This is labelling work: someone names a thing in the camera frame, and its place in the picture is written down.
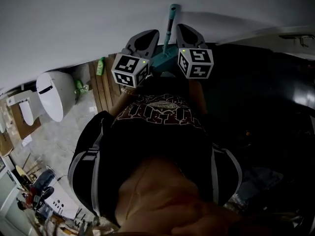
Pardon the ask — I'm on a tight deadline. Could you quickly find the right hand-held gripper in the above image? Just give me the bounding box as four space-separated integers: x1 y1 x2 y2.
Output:
176 23 215 80

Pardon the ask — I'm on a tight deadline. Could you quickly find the beaded bracelet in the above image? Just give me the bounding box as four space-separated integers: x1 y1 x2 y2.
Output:
120 87 141 97

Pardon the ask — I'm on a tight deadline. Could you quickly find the metal door handle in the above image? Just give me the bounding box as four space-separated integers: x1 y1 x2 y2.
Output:
279 34 315 49

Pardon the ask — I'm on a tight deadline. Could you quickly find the green spray bottle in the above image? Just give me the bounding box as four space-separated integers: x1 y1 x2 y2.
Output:
74 79 89 94

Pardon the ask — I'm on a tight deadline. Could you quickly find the brown cardboard sheet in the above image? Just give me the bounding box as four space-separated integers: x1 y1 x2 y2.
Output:
9 102 42 140

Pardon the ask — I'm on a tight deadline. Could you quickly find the person's neck and chin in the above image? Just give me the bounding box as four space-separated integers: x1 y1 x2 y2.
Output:
114 156 247 236

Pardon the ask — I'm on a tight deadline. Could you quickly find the wooden slat platform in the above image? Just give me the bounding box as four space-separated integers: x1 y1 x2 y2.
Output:
88 54 124 113

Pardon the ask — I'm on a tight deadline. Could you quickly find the person's black printed shirt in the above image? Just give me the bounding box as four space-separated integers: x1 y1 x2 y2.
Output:
67 93 243 227

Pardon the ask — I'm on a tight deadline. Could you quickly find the white toilet with seat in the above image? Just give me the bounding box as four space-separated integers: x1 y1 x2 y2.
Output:
6 89 44 126

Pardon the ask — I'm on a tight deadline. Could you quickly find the teal mop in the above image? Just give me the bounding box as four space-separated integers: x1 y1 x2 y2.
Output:
147 3 182 78

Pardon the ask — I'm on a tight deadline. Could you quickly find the white table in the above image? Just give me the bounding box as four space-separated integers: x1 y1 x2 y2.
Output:
43 180 79 220

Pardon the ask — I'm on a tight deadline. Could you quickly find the brown cardboard box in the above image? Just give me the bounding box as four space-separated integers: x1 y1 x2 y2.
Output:
0 131 14 157

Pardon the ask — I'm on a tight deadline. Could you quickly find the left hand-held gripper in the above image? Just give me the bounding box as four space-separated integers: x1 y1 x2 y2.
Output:
110 29 160 88

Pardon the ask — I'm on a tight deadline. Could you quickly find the person's right forearm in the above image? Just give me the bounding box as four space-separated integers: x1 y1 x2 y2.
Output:
189 79 209 115

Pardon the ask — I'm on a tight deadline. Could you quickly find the white oval toilet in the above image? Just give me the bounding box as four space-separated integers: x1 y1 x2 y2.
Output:
36 70 77 122

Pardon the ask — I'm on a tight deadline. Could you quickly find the round wooden stool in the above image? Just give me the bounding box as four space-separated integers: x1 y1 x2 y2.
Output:
15 165 30 181

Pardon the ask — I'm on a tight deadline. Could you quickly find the person's left forearm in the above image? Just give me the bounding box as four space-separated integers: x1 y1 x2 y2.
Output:
108 87 141 118

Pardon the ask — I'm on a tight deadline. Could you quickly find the clutter of tools and bottles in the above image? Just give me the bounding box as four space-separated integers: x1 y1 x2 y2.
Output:
17 169 56 211

